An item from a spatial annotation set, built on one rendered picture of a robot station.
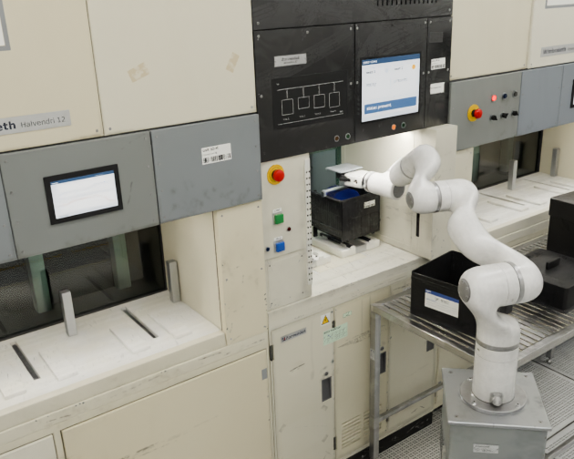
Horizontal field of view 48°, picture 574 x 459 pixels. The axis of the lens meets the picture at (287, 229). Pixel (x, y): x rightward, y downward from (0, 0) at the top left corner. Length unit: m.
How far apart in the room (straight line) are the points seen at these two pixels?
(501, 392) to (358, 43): 1.19
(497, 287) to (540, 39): 1.49
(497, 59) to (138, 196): 1.61
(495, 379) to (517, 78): 1.41
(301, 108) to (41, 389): 1.16
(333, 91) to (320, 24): 0.22
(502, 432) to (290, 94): 1.18
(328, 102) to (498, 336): 0.92
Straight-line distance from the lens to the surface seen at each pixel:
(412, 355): 2.89
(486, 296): 1.82
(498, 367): 1.96
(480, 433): 1.99
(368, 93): 2.31
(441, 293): 2.37
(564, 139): 3.94
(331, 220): 2.67
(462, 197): 2.09
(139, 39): 1.84
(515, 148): 3.84
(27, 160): 1.76
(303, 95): 2.13
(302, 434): 2.63
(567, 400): 3.52
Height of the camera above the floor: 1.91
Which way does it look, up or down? 20 degrees down
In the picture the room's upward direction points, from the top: 2 degrees counter-clockwise
